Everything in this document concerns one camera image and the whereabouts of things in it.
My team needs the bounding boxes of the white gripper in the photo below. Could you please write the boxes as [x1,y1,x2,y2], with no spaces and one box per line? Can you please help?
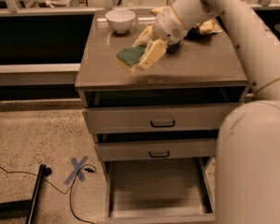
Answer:
[133,6,188,69]

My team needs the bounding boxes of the green yellow sponge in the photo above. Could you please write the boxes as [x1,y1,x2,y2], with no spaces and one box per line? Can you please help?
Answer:
[116,46,146,73]

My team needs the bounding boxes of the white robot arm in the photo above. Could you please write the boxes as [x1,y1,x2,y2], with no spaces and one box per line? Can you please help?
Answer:
[136,0,280,224]

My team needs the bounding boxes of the top grey drawer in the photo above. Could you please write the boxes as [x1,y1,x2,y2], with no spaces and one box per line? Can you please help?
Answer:
[82,104,237,134]

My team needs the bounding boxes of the grey drawer cabinet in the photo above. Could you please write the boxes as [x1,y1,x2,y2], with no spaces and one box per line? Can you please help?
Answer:
[74,8,250,224]

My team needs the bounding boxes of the middle grey drawer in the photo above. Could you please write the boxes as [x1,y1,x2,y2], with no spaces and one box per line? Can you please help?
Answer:
[94,139,216,161]

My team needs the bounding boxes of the bottom grey drawer open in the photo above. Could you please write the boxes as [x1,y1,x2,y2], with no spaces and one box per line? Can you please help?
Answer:
[98,158,215,224]

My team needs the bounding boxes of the white bowl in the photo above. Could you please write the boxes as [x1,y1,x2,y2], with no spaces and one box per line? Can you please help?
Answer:
[105,9,135,34]

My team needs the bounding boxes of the brown yellow chip bag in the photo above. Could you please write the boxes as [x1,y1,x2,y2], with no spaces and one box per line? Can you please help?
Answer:
[152,6,221,35]

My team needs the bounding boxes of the blue tape cross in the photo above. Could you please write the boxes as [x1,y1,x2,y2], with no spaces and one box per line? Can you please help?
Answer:
[64,156,89,185]

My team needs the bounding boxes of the black stand leg left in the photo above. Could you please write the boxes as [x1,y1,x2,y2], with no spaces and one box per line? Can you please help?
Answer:
[0,164,52,224]

